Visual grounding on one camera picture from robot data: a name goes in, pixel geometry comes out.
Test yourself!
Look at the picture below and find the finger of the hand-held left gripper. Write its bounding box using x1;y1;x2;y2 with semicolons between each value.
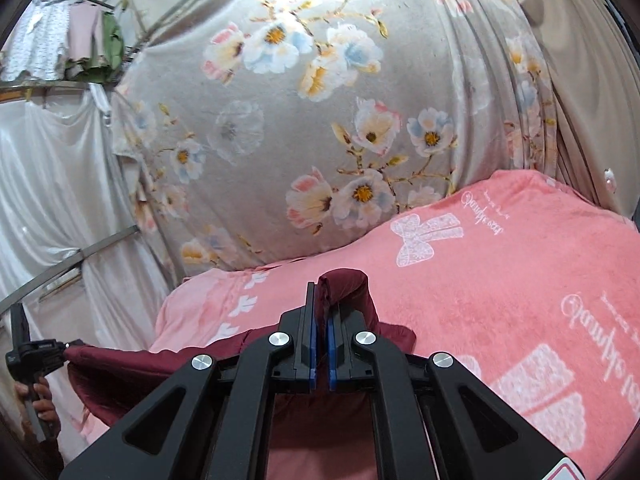
46;338;86;361

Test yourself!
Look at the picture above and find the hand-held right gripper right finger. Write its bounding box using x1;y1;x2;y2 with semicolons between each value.
327;302;567;480

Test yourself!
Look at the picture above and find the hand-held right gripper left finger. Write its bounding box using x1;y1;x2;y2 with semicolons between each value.
59;281;318;480

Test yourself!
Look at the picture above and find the maroon puffer jacket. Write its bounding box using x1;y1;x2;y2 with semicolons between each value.
64;268;418;453

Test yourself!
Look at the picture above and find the person's left hand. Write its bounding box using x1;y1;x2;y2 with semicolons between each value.
14;376;62;442

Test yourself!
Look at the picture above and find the metal bar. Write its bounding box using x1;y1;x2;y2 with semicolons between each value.
0;226;142;313

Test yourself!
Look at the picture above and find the pink printed blanket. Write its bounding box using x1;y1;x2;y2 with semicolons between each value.
70;170;640;480

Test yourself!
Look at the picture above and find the white plastic sheet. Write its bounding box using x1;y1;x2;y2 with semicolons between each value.
0;87;173;411

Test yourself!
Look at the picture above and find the grey floral cloth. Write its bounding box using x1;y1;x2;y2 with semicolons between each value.
110;0;566;281

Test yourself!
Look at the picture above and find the white dotted hanging garment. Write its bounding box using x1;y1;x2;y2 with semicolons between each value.
4;0;72;82

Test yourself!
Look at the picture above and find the green hanging garment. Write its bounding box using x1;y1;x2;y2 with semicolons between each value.
101;10;127;72

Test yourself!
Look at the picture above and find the pink hanging garment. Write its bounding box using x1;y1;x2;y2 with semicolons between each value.
67;2;107;70

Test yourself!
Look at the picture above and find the beige curtain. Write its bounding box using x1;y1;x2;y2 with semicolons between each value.
520;0;640;233

